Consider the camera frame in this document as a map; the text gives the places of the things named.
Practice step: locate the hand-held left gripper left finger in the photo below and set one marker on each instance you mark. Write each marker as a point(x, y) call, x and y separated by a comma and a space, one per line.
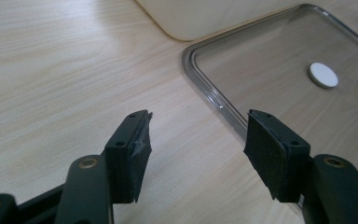
point(127, 161)

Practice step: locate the cream rounded tray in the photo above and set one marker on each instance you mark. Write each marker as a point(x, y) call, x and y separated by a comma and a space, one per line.
point(205, 15)

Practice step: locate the clear plastic lid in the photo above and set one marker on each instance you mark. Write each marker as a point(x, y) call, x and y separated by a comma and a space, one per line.
point(276, 59)

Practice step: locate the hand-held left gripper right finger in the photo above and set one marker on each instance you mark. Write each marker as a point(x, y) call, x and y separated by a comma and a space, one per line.
point(273, 155)

